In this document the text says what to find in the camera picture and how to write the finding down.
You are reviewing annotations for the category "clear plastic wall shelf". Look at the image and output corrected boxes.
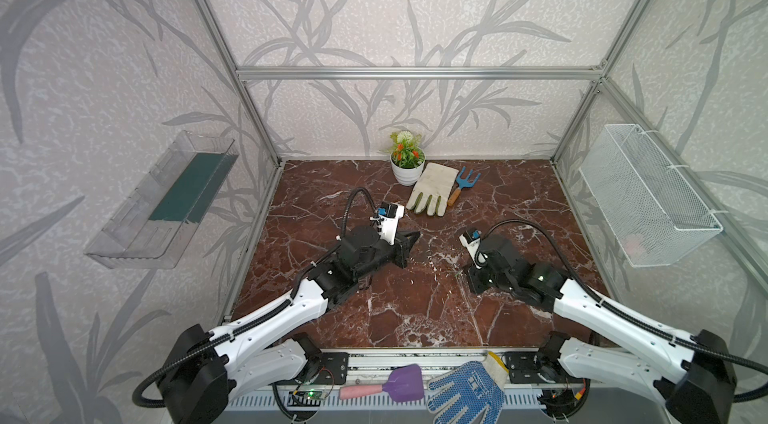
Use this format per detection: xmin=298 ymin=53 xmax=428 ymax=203
xmin=84 ymin=131 xmax=239 ymax=269

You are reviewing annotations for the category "aluminium frame rail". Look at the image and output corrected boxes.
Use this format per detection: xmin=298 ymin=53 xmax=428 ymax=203
xmin=236 ymin=66 xmax=602 ymax=80

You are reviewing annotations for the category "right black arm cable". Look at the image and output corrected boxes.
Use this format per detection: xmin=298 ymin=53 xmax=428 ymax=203
xmin=473 ymin=218 xmax=768 ymax=404

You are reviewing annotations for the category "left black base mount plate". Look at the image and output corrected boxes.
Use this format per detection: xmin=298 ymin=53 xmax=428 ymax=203
xmin=277 ymin=352 xmax=350 ymax=386

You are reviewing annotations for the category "white pot with plant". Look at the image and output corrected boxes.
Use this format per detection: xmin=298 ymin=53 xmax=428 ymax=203
xmin=388 ymin=129 xmax=425 ymax=186

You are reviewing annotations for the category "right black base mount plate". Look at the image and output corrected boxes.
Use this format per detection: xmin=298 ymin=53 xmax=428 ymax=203
xmin=502 ymin=351 xmax=566 ymax=385

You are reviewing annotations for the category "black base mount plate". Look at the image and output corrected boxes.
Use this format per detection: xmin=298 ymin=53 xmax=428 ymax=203
xmin=502 ymin=351 xmax=566 ymax=385
xmin=277 ymin=352 xmax=350 ymax=386

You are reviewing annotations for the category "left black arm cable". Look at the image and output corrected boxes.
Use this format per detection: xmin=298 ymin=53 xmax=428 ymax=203
xmin=131 ymin=186 xmax=379 ymax=409

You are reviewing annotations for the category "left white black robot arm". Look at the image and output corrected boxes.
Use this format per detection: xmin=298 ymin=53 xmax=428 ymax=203
xmin=148 ymin=226 xmax=421 ymax=423

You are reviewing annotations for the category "blue hand rake wooden handle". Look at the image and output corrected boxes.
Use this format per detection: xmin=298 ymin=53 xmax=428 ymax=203
xmin=447 ymin=167 xmax=481 ymax=206

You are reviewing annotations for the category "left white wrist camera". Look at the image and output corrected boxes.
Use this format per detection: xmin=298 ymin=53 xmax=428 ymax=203
xmin=371 ymin=201 xmax=405 ymax=245

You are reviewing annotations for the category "white wire mesh basket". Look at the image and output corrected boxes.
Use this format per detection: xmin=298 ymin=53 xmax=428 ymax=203
xmin=579 ymin=123 xmax=723 ymax=268

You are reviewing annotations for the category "blue dotted work glove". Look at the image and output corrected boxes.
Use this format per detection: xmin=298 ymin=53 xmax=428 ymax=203
xmin=427 ymin=353 xmax=509 ymax=424

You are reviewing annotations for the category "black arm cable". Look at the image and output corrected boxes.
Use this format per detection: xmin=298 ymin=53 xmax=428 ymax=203
xmin=131 ymin=186 xmax=379 ymax=409
xmin=473 ymin=218 xmax=768 ymax=404

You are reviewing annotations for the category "cream gardening glove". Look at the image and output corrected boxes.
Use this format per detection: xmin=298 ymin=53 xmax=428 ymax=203
xmin=406 ymin=162 xmax=458 ymax=217

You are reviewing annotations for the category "purple scoop pink handle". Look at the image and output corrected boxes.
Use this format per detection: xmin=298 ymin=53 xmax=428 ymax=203
xmin=339 ymin=364 xmax=425 ymax=403

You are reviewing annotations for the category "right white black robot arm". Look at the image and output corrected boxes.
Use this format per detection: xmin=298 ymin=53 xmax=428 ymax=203
xmin=460 ymin=228 xmax=737 ymax=423

